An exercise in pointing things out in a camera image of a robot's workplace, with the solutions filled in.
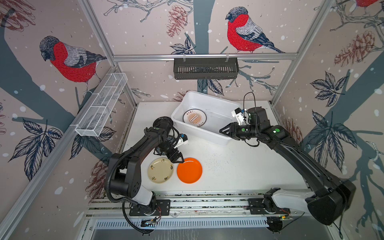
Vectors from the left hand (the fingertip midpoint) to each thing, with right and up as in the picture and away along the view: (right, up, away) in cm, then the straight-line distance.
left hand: (178, 156), depth 83 cm
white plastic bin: (+28, +26, +31) cm, 49 cm away
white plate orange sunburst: (+11, +22, +27) cm, 37 cm away
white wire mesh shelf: (-41, +31, -3) cm, 51 cm away
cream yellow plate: (-11, -10, +5) cm, 16 cm away
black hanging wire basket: (+17, +57, +21) cm, 63 cm away
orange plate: (+7, -10, +4) cm, 12 cm away
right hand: (+22, +15, -12) cm, 29 cm away
